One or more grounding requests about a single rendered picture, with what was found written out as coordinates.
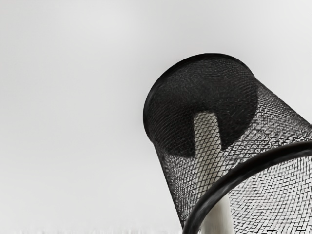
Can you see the white pen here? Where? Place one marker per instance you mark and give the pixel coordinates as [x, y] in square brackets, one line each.
[216, 214]

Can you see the black mesh pen holder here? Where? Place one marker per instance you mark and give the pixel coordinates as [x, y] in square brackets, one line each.
[195, 92]

